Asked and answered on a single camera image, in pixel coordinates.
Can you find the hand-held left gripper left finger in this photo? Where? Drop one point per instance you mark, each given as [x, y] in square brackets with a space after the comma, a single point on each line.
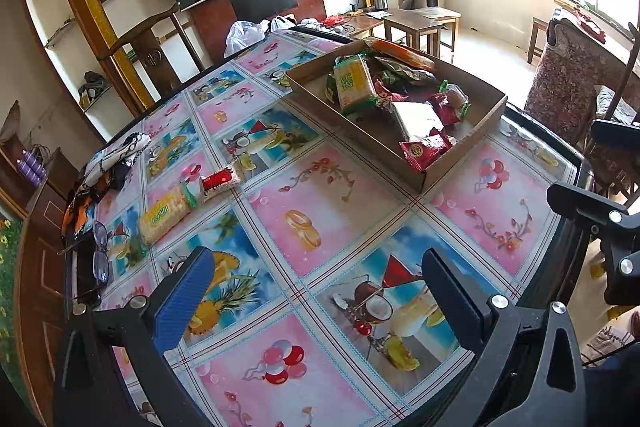
[182, 302]

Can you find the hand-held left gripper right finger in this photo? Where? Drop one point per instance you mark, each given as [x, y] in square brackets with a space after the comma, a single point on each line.
[455, 302]

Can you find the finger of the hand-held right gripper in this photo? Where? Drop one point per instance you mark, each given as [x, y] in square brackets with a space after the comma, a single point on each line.
[590, 202]
[620, 132]

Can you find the shallow cardboard box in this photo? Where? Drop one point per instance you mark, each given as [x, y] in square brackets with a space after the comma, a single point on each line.
[445, 172]

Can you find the red figure print snack packet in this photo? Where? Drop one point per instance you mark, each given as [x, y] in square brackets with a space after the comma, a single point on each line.
[425, 149]

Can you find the silver foil snack packet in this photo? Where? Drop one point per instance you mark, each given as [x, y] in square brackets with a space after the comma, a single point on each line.
[415, 119]

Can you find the dark red snack packet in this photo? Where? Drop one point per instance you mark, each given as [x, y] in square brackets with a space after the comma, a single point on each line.
[387, 93]

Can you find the orange cracker packet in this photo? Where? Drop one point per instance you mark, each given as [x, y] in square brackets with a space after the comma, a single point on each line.
[405, 56]

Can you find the yellow cracker packet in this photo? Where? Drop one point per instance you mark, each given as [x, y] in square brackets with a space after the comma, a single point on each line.
[162, 214]
[355, 82]

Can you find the patterned armchair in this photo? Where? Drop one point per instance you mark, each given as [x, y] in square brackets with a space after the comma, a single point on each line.
[565, 77]

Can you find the eyeglasses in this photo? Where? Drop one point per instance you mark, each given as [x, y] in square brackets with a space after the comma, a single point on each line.
[102, 264]

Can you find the black flat case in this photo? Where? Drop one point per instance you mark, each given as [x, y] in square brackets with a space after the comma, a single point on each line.
[82, 267]

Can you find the red white candy packet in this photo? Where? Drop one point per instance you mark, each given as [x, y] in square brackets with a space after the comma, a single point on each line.
[219, 181]

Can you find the wooden stool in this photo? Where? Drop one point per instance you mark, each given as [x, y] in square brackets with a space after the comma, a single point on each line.
[537, 24]

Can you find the orange black cloth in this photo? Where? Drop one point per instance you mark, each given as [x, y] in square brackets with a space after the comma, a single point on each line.
[80, 207]

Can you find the dark wooden cabinet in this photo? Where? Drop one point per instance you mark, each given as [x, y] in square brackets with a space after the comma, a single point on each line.
[45, 257]

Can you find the black white patterned scarf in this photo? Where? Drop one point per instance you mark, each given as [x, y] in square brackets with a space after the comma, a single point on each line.
[117, 152]

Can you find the person's blue trousers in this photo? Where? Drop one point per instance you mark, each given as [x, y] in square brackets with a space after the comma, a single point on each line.
[615, 387]

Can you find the purple bottle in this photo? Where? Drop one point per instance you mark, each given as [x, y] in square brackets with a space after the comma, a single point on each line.
[32, 163]
[39, 157]
[25, 169]

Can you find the small wooden table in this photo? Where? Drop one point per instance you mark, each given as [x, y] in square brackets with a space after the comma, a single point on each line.
[425, 14]

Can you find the wooden chair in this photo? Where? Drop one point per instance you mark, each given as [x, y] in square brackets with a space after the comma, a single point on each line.
[155, 57]

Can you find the reddish wooden television stand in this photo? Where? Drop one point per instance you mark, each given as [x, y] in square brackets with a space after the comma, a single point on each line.
[215, 22]

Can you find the white black plastic bag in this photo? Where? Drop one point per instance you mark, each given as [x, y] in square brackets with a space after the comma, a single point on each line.
[282, 23]

